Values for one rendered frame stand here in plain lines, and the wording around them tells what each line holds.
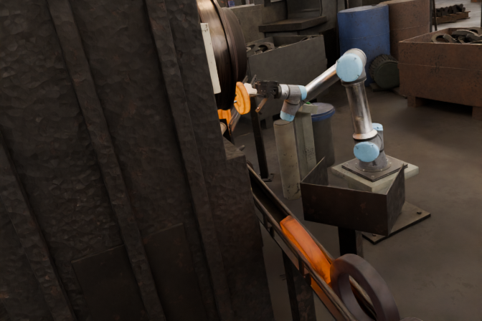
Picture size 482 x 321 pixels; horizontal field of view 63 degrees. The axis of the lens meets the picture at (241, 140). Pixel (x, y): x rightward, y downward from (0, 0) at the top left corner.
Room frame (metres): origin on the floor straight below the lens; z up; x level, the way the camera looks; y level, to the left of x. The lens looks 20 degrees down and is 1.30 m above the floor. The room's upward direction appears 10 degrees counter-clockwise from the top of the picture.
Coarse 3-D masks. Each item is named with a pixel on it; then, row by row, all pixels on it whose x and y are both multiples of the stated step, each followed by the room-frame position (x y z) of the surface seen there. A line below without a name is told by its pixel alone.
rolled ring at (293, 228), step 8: (288, 216) 0.85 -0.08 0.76; (280, 224) 0.86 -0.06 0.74; (288, 224) 0.81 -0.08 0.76; (296, 224) 0.80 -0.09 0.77; (288, 232) 0.80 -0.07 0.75; (296, 232) 0.78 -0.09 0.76; (304, 232) 0.78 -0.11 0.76; (296, 240) 0.77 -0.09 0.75; (304, 240) 0.76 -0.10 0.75; (312, 240) 0.76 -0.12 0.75; (304, 248) 0.75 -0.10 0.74; (312, 248) 0.75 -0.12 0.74; (312, 256) 0.74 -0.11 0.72; (320, 256) 0.74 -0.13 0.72; (312, 264) 0.75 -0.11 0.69; (320, 264) 0.73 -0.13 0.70; (328, 264) 0.74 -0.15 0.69; (320, 272) 0.73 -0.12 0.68; (328, 272) 0.73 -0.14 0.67; (328, 280) 0.74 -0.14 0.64
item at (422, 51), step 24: (408, 48) 3.59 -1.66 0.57; (432, 48) 3.37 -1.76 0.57; (456, 48) 3.16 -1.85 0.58; (480, 48) 2.98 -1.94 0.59; (408, 72) 3.59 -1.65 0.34; (432, 72) 3.36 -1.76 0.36; (456, 72) 3.15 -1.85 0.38; (480, 72) 2.97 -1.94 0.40; (408, 96) 3.61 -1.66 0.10; (432, 96) 3.36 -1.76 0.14; (456, 96) 3.15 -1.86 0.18; (480, 96) 2.97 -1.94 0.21
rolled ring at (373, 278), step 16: (352, 256) 0.68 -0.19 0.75; (336, 272) 0.70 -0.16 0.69; (352, 272) 0.65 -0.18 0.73; (368, 272) 0.63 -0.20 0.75; (336, 288) 0.71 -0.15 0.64; (368, 288) 0.61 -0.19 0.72; (384, 288) 0.60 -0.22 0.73; (352, 304) 0.69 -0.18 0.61; (384, 304) 0.58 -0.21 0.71; (368, 320) 0.65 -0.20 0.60; (384, 320) 0.57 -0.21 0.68
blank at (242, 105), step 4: (240, 84) 1.84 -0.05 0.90; (236, 88) 1.84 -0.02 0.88; (240, 88) 1.81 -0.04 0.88; (244, 88) 1.81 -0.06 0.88; (236, 92) 1.87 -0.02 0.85; (240, 92) 1.80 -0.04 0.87; (244, 92) 1.80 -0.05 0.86; (236, 96) 1.89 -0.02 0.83; (240, 96) 1.81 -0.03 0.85; (244, 96) 1.79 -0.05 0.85; (248, 96) 1.80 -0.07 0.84; (240, 100) 1.82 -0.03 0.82; (244, 100) 1.78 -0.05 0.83; (248, 100) 1.79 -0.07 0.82; (236, 104) 1.88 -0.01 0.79; (240, 104) 1.83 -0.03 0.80; (244, 104) 1.79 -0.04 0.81; (248, 104) 1.79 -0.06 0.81; (236, 108) 1.89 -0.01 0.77; (240, 108) 1.84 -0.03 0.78; (244, 108) 1.79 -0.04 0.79; (248, 108) 1.80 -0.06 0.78; (240, 112) 1.85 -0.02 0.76; (244, 112) 1.81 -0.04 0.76
